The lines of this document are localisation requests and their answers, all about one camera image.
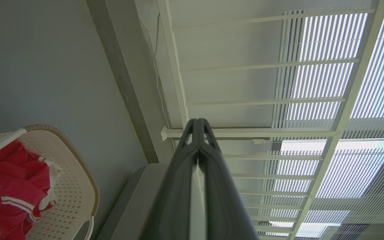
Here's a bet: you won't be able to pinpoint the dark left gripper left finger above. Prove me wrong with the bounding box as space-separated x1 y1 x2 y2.
139 118 200 240

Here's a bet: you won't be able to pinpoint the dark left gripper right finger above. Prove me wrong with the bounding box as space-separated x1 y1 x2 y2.
199 118 260 240

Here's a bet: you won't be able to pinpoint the cream perforated laundry basket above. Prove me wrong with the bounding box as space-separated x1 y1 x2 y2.
0 125 100 240

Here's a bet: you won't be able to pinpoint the grey fabric sofa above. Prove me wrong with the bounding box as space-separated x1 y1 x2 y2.
95 163 179 240

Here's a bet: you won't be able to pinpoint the raised concrete step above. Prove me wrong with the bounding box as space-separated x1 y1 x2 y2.
86 0 181 164

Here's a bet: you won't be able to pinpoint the red and white garment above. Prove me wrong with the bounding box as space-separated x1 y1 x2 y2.
0 140 62 240

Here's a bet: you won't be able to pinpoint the white railing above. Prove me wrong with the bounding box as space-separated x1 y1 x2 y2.
157 0 384 240

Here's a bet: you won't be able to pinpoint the white window blinds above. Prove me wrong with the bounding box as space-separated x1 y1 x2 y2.
259 8 384 240

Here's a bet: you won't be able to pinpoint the thin grey cable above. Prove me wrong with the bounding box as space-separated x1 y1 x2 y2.
153 13 176 150

